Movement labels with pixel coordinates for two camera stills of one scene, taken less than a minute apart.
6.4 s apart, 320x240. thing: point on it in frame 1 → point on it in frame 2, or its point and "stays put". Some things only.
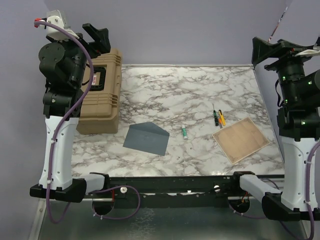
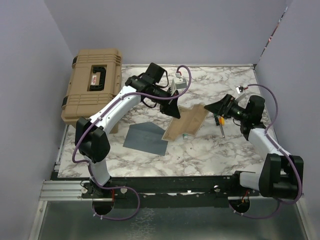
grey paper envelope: x=147 y=136 stays put
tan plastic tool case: x=100 y=105 stays put
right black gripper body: x=285 y=50 → x=233 y=109
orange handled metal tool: x=220 y=122 stays put
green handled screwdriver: x=215 y=115 stays put
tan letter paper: x=241 y=138 → x=190 y=121
